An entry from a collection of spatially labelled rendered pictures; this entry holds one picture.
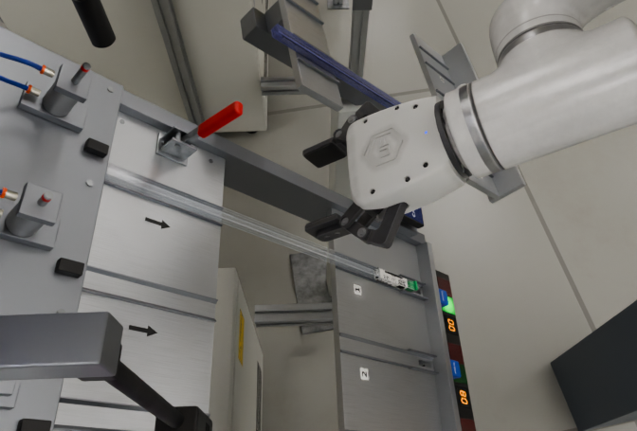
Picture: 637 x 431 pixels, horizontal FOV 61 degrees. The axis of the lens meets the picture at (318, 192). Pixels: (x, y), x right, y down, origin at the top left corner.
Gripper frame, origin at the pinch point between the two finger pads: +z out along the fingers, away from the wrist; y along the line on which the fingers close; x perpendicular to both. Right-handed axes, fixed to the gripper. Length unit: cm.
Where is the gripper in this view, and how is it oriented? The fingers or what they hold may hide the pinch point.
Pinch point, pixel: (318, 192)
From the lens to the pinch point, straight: 57.2
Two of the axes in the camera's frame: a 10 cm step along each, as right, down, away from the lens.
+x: 5.6, 4.2, 7.1
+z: -8.3, 3.2, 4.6
